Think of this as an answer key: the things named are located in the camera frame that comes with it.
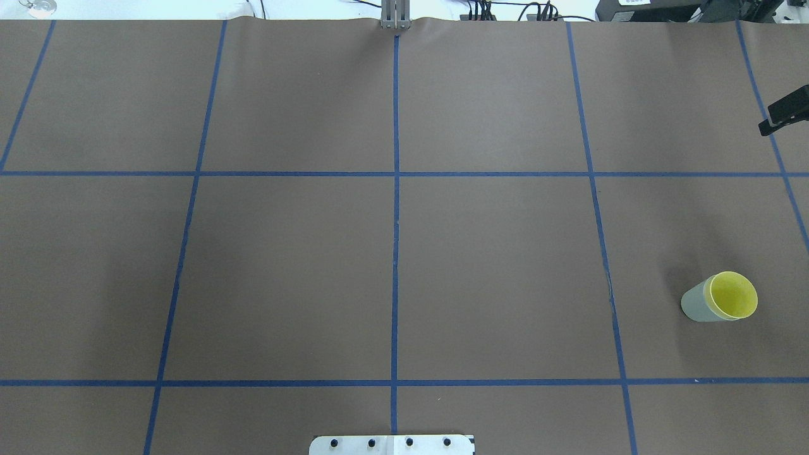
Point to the black box with label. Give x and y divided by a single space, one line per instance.
646 11

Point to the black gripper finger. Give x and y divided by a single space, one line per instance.
788 110

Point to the aluminium frame post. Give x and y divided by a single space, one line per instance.
395 14

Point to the yellow plastic cup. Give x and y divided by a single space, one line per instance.
731 296

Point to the green plastic cup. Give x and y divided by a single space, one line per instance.
695 305

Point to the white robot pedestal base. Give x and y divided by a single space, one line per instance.
394 444

